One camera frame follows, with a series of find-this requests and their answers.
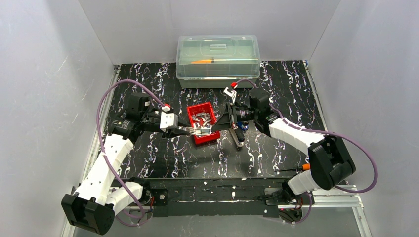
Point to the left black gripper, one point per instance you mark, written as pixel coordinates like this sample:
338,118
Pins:
170,132

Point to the clear plastic storage box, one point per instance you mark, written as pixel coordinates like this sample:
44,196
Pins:
235,57

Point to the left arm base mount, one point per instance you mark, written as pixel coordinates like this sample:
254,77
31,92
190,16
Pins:
153,197

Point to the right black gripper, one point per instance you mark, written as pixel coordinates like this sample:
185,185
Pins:
231,117

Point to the pile of staple strips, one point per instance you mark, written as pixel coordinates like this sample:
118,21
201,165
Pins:
202,119

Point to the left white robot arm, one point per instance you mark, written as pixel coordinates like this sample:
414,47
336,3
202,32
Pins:
92,207

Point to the orange tool inside box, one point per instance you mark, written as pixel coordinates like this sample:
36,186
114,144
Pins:
205,61

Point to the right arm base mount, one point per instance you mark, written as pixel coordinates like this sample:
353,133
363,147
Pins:
277,196

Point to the red plastic bin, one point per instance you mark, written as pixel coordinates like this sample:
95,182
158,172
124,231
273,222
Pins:
203,107

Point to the blue stapler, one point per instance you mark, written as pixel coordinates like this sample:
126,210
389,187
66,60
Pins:
243,125

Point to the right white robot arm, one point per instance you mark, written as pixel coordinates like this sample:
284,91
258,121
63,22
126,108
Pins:
329,159

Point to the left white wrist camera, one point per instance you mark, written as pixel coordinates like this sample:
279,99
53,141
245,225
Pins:
168,119

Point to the orange handled screwdriver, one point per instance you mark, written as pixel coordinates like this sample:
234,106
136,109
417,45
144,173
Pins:
303,167

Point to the black silver stapler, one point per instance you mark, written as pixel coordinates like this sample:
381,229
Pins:
238,137

